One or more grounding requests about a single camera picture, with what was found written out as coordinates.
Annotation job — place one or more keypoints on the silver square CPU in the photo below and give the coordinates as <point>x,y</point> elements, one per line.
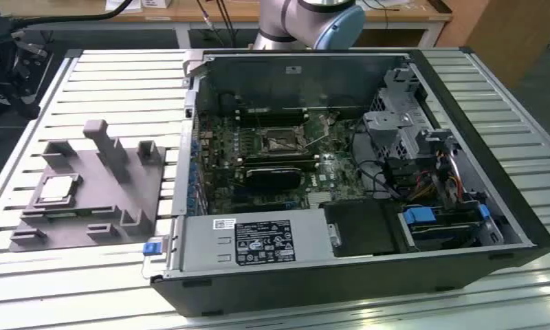
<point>58,188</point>

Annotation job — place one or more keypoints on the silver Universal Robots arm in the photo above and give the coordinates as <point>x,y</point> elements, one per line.
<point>294,20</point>

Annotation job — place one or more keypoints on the CPU socket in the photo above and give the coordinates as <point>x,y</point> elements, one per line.
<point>282,141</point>

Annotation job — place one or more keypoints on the black graphics card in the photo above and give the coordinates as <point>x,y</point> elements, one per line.
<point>272,177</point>

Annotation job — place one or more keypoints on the green motherboard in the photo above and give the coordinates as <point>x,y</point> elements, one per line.
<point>338,172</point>

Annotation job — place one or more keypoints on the small silver heatsink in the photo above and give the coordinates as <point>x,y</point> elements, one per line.
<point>320,199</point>

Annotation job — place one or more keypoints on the black RAM stick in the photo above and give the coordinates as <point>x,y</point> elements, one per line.
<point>271,112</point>

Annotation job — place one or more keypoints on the black plastic shroud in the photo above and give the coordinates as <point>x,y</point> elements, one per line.
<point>363,227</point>

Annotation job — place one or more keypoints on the silver drive cage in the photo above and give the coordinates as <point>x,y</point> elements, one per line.
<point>390,130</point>

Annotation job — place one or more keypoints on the silver power supply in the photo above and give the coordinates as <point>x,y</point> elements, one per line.
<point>202,240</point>

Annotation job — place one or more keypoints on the blue disk carrier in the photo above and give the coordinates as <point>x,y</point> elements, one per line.
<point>420,216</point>

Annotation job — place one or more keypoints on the blue case latch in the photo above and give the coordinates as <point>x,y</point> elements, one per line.
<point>152,248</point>

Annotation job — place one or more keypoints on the black open PC case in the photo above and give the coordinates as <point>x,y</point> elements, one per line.
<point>303,288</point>

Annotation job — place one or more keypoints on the grey parts rack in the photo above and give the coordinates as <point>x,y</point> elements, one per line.
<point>96,206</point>

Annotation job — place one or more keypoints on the blue plastic clip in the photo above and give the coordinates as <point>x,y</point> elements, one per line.
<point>484,211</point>

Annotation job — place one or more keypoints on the wooden desk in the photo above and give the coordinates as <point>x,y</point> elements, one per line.
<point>166,15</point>

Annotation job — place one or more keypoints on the white box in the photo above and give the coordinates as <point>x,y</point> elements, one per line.
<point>156,3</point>

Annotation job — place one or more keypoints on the wooden cabinet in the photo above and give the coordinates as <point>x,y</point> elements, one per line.
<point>510,34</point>

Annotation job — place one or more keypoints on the black equipment stand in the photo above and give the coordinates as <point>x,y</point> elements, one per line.
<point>2,75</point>

